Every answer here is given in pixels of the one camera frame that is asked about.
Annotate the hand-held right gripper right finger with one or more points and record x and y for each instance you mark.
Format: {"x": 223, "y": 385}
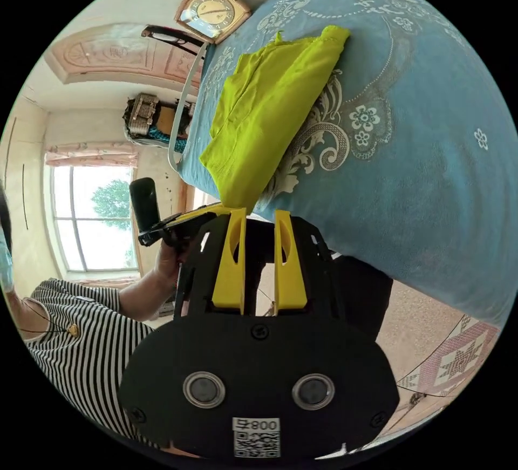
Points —
{"x": 289, "y": 275}

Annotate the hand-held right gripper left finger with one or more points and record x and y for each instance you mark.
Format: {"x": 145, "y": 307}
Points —
{"x": 230, "y": 267}

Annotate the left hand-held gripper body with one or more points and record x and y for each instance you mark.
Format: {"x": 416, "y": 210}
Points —
{"x": 170, "y": 231}

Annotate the green t-shirt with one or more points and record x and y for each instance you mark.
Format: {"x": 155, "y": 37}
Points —
{"x": 263, "y": 114}

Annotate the person's left forearm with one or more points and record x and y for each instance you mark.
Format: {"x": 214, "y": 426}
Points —
{"x": 141, "y": 296}

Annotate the person's left hand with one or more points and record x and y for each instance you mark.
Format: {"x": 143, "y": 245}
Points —
{"x": 170, "y": 263}

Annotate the window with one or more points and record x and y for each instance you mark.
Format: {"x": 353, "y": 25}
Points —
{"x": 93, "y": 243}

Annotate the pink curtain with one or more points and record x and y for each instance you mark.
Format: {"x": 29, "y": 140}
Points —
{"x": 89, "y": 155}

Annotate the person's body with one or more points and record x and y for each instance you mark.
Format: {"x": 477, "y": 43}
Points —
{"x": 81, "y": 336}

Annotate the bed with blue floral sheet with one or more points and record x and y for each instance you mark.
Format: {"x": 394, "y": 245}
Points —
{"x": 404, "y": 195}

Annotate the patterned woven floor mat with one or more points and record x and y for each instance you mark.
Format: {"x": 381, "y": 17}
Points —
{"x": 457, "y": 358}

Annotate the square gold wall clock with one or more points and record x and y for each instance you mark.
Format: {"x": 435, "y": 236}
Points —
{"x": 212, "y": 12}

